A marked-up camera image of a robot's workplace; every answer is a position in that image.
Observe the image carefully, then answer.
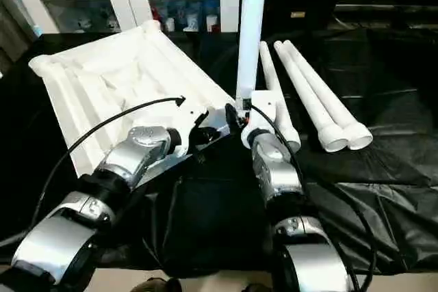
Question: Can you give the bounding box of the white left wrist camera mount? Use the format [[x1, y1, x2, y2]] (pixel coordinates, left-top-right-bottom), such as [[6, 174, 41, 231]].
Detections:
[[170, 105, 210, 159]]

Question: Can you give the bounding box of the grey metal bar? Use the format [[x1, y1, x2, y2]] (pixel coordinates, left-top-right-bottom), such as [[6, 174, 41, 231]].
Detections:
[[334, 3, 438, 15]]

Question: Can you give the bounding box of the black work surface mat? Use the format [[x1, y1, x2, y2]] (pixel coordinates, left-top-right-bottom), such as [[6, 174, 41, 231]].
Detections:
[[0, 28, 438, 279]]

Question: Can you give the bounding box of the white plastic table top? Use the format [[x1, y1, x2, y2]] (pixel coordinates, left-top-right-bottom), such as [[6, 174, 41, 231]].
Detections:
[[27, 19, 241, 177]]

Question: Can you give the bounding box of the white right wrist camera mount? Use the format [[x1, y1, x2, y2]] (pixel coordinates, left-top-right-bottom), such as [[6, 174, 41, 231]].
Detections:
[[240, 89, 281, 152]]

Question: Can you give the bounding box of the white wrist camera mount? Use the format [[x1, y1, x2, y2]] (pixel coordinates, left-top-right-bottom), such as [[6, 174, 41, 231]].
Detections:
[[170, 105, 210, 159], [240, 89, 281, 152]]

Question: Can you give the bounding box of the black left wrist camera cable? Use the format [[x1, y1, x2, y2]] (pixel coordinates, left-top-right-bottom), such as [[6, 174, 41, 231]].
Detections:
[[32, 95, 187, 237]]

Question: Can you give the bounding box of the white plastic table leg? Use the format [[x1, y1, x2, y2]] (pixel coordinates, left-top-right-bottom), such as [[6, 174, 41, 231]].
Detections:
[[273, 40, 350, 154], [234, 0, 270, 111], [258, 40, 302, 153], [282, 40, 374, 152]]

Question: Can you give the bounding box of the grey curtain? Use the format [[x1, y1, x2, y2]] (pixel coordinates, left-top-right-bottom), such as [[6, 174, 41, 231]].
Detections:
[[0, 0, 37, 70]]

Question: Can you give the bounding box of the black right robot foot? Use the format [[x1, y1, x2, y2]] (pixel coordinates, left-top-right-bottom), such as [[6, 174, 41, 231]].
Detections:
[[238, 282, 275, 292]]

